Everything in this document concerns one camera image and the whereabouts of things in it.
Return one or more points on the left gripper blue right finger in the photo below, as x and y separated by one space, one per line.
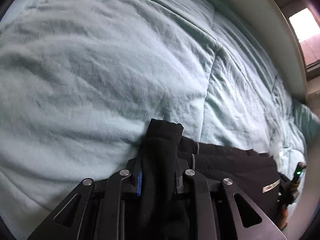
195 188

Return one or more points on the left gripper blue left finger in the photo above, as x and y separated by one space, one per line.
130 179

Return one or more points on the black hooded parka coat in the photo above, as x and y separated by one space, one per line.
243 186

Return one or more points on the person's right hand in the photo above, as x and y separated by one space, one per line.
282 221

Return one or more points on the teal pillow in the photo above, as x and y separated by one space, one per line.
306 121

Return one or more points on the light teal quilted duvet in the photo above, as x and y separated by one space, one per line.
81 79

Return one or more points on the window with dark frame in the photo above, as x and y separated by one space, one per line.
304 19

